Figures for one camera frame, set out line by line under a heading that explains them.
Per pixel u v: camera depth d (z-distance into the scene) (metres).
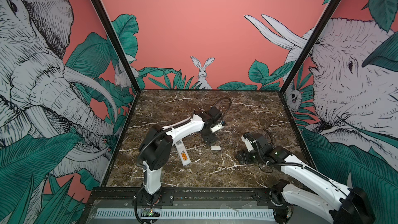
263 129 1.01
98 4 0.77
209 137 0.80
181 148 0.90
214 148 0.91
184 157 0.86
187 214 0.70
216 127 0.79
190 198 0.75
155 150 0.48
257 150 0.62
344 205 0.41
